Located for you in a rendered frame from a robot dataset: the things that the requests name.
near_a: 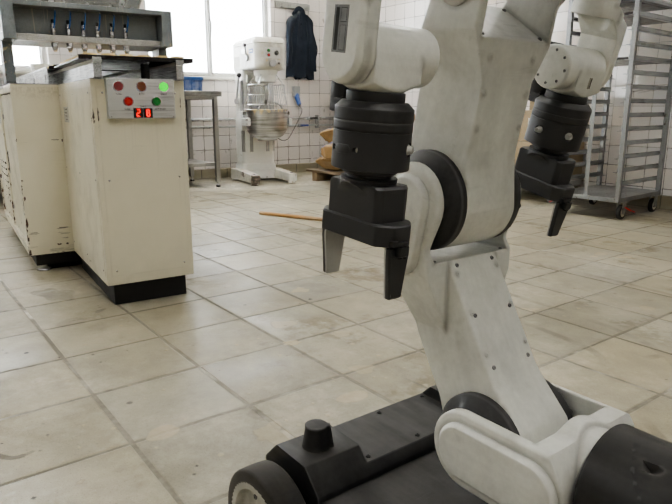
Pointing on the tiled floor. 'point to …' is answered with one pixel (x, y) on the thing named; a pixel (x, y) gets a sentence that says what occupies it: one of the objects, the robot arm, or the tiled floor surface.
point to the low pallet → (323, 174)
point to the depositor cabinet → (36, 173)
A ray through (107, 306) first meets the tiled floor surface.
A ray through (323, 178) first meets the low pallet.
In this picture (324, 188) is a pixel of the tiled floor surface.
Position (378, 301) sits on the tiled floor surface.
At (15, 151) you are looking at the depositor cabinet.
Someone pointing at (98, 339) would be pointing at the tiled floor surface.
